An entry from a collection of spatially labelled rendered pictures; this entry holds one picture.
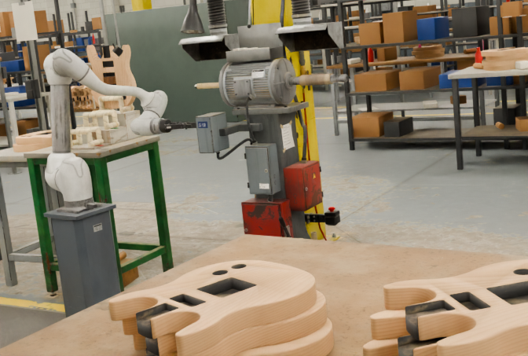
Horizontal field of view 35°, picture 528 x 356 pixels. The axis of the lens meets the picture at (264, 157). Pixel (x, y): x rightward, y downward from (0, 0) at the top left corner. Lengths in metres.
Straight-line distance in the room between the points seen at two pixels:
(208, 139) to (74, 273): 1.00
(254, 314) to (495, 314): 0.51
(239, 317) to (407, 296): 0.35
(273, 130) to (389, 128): 4.98
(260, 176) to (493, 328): 3.19
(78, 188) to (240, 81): 1.03
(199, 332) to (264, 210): 2.91
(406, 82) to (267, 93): 4.90
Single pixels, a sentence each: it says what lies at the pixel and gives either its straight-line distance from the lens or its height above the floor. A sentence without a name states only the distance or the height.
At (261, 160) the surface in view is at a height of 0.85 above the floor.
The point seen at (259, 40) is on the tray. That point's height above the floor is 1.48.
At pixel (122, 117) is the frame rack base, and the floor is 1.08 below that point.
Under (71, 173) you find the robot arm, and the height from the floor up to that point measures 0.91.
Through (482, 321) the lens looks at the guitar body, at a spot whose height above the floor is 1.08.
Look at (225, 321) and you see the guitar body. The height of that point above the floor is 1.02.
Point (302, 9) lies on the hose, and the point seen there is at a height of 1.62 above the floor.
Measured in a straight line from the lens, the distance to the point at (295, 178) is 4.52.
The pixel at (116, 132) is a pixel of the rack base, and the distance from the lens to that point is 5.24.
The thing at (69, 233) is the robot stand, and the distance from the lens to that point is 4.51.
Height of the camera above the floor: 1.62
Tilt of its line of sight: 10 degrees down
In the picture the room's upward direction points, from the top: 6 degrees counter-clockwise
